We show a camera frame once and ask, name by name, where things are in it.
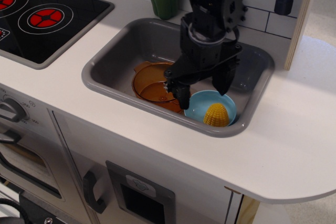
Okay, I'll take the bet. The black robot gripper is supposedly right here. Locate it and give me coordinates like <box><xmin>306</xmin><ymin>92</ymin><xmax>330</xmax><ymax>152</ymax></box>
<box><xmin>164</xmin><ymin>14</ymin><xmax>242</xmax><ymax>110</ymax></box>

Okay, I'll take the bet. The yellow toy corn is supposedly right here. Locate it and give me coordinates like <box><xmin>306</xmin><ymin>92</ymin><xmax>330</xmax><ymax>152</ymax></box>
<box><xmin>203</xmin><ymin>103</ymin><xmax>230</xmax><ymax>127</ymax></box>

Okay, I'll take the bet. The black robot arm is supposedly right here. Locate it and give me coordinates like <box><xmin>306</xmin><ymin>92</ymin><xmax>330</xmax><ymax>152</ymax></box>
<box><xmin>164</xmin><ymin>0</ymin><xmax>247</xmax><ymax>110</ymax></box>

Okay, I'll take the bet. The light blue bowl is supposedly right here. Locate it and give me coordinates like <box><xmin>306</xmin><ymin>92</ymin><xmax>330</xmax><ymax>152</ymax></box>
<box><xmin>184</xmin><ymin>90</ymin><xmax>237</xmax><ymax>125</ymax></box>

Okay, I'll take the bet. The grey sink basin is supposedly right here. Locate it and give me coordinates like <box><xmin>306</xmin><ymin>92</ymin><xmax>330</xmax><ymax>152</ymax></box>
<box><xmin>82</xmin><ymin>18</ymin><xmax>275</xmax><ymax>137</ymax></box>

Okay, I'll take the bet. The orange transparent pot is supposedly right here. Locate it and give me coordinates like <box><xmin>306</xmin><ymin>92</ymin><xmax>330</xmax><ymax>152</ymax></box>
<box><xmin>132</xmin><ymin>61</ymin><xmax>183</xmax><ymax>113</ymax></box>

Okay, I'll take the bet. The grey dispenser panel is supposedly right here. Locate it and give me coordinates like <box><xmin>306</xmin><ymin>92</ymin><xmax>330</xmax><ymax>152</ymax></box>
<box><xmin>106</xmin><ymin>161</ymin><xmax>176</xmax><ymax>224</ymax></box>

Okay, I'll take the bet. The black toy stove top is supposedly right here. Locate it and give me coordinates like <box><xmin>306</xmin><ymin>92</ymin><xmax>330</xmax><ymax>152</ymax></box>
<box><xmin>1</xmin><ymin>0</ymin><xmax>114</xmax><ymax>69</ymax></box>

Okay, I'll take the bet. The grey oven door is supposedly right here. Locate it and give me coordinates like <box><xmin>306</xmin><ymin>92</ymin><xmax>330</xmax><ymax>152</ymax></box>
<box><xmin>1</xmin><ymin>123</ymin><xmax>91</xmax><ymax>223</ymax></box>

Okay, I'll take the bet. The grey oven knob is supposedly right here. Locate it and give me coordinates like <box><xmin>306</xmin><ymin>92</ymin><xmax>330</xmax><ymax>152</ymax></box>
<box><xmin>1</xmin><ymin>98</ymin><xmax>27</xmax><ymax>123</ymax></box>

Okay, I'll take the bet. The wooden side post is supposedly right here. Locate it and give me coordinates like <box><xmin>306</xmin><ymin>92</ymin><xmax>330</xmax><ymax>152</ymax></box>
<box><xmin>283</xmin><ymin>0</ymin><xmax>314</xmax><ymax>71</ymax></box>

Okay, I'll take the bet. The black cabinet door handle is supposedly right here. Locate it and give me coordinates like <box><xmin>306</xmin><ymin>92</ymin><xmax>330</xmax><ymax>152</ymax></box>
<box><xmin>82</xmin><ymin>171</ymin><xmax>106</xmax><ymax>214</ymax></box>

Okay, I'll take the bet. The grey oven door handle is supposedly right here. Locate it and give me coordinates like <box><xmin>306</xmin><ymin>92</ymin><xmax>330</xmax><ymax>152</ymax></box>
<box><xmin>0</xmin><ymin>130</ymin><xmax>22</xmax><ymax>144</ymax></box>

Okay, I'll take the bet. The black cable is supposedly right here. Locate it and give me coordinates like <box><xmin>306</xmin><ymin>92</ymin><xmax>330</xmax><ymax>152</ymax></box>
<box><xmin>0</xmin><ymin>198</ymin><xmax>30</xmax><ymax>224</ymax></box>

